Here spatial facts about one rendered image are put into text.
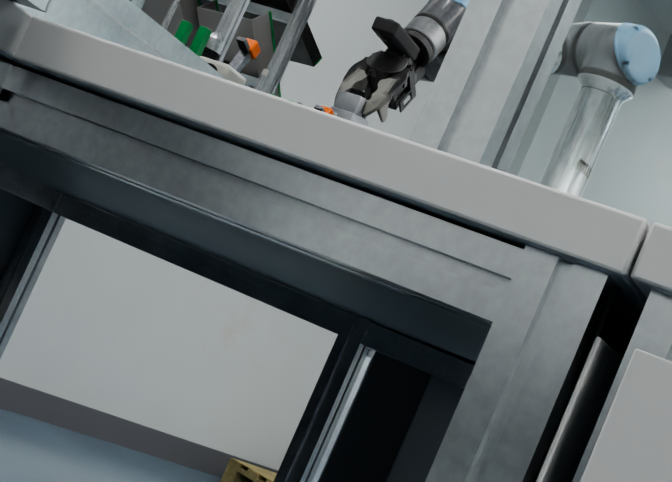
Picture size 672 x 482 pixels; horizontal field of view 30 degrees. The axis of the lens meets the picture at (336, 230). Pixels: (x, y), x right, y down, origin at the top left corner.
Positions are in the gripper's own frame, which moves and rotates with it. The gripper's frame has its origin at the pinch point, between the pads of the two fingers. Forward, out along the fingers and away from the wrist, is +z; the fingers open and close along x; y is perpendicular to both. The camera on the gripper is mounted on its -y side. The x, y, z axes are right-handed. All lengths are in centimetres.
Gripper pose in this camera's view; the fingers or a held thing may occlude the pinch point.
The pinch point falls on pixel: (352, 102)
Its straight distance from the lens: 206.6
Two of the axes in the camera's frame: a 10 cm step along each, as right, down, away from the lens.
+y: 1.1, 7.2, 6.9
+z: -5.4, 6.2, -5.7
